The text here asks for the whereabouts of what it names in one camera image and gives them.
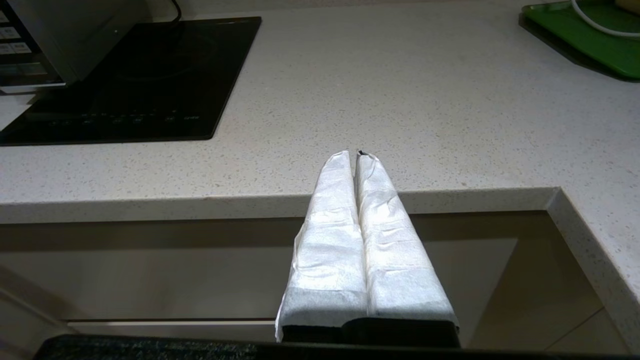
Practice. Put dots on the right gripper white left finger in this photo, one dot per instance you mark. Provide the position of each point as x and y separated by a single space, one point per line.
327 250

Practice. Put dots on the green tray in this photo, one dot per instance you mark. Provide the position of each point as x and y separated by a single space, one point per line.
580 35

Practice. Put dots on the beige cabinet door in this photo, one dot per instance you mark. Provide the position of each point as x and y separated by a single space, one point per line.
150 275
540 290

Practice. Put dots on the silver Panasonic microwave oven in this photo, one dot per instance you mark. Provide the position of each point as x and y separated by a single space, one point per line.
65 35

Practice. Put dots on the black induction cooktop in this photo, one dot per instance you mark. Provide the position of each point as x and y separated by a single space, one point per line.
165 75

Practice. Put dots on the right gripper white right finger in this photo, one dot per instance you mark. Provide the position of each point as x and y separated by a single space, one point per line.
395 255

